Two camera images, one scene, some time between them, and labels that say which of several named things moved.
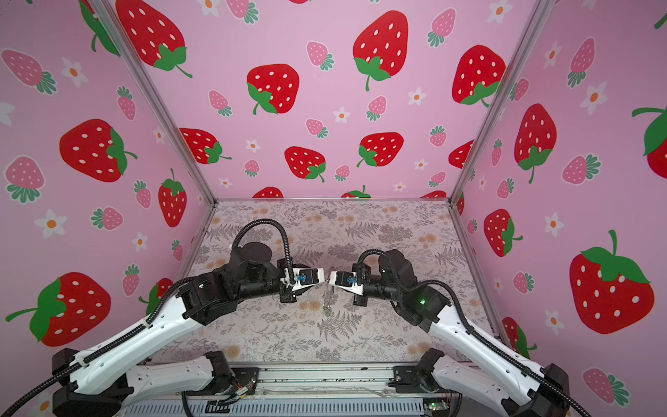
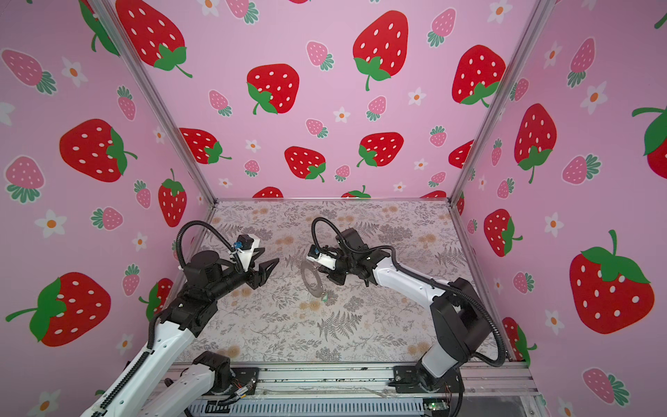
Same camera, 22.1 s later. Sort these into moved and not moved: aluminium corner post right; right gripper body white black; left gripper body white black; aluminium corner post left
Moved: left gripper body white black; right gripper body white black
Not moved: aluminium corner post left; aluminium corner post right
